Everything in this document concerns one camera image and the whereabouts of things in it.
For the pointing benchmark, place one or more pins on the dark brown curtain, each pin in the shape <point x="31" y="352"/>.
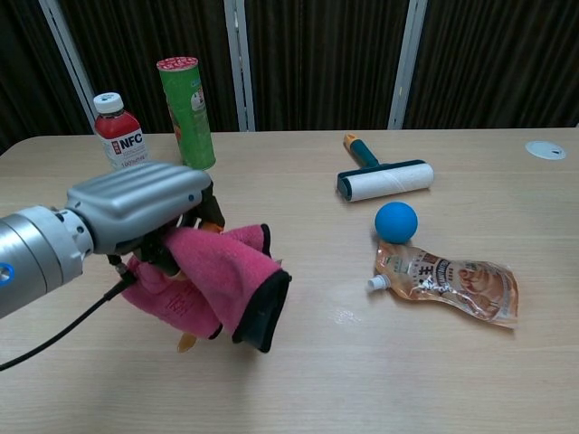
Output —
<point x="325" y="63"/>

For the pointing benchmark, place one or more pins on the white partition post with holes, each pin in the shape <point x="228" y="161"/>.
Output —
<point x="407" y="68"/>

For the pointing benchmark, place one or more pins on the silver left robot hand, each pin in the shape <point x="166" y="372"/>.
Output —
<point x="135" y="199"/>

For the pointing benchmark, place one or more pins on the blue ball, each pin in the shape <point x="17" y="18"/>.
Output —
<point x="395" y="222"/>

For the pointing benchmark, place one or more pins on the red NFC juice bottle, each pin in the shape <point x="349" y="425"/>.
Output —
<point x="118" y="131"/>

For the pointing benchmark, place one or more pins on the green chip can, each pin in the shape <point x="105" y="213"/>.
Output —
<point x="190" y="117"/>

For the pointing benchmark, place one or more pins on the pink cloth with black trim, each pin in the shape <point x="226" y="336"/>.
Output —
<point x="217" y="267"/>

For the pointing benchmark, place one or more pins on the brown liquid spill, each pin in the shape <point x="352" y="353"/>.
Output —
<point x="184" y="345"/>

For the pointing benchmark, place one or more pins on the slanted white partition post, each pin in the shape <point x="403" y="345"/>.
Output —
<point x="68" y="54"/>

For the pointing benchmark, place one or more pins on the upright white partition post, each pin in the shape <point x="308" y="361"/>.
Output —
<point x="240" y="68"/>

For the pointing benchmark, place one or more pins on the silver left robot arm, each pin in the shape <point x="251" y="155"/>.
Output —
<point x="36" y="257"/>

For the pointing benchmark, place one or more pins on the orange spout pouch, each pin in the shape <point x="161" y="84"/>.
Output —
<point x="452" y="285"/>

